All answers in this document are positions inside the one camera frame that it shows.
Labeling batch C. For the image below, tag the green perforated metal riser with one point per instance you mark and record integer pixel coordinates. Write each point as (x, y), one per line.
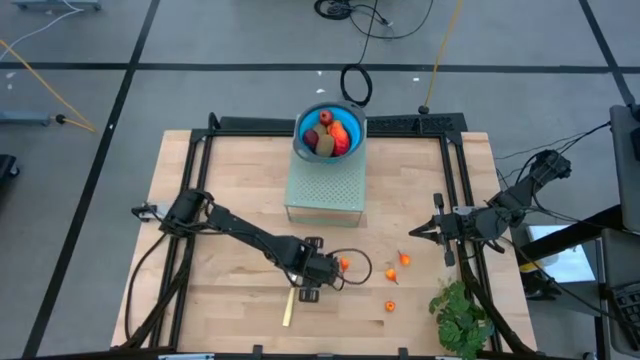
(325, 190)

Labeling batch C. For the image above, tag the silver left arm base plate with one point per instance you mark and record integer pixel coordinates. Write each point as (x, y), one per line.
(147, 210)

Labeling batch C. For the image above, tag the gray cart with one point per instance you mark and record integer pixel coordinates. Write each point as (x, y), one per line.
(620, 260)

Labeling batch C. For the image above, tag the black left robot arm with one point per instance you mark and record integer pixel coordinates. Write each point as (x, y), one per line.
(240, 230)

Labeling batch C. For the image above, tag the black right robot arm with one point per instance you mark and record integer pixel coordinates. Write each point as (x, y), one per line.
(520, 192)

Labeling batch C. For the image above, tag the bright red pomegranate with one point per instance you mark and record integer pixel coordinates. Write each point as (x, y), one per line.
(326, 117)

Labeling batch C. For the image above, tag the gray stand foot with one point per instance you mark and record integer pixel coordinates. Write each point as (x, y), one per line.
(25, 118)
(57, 5)

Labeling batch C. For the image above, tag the green leafy plant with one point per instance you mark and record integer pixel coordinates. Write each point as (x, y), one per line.
(457, 320)

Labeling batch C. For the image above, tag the black wheeled base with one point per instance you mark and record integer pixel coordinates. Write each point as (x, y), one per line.
(6, 166)

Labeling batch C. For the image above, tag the silver edge plate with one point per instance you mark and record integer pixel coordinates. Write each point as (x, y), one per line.
(186, 356)

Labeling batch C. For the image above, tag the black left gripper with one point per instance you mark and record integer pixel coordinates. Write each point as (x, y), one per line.
(320, 270)

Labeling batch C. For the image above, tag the dark red pomegranate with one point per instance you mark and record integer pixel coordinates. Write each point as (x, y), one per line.
(310, 138)

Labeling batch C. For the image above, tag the black keyboard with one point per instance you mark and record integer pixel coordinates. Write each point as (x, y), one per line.
(626, 302)

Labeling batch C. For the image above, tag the gray cabinet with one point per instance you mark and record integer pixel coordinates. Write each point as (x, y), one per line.
(627, 165)

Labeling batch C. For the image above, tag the white floor panel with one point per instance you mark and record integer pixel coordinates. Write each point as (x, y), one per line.
(560, 255)

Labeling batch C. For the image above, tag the small orange pear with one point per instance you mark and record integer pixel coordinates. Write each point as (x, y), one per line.
(391, 275)
(344, 263)
(404, 258)

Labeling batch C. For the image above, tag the black diagonal beam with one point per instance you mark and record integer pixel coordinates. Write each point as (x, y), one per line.
(570, 235)

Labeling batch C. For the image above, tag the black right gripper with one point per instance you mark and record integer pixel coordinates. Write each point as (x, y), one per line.
(452, 227)

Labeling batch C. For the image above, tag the red orange mango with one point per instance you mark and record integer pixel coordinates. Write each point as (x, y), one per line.
(341, 137)

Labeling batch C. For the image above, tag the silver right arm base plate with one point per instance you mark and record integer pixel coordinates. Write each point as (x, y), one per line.
(462, 210)

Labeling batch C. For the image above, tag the blue collapsible bowl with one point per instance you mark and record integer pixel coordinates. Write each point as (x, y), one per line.
(355, 125)

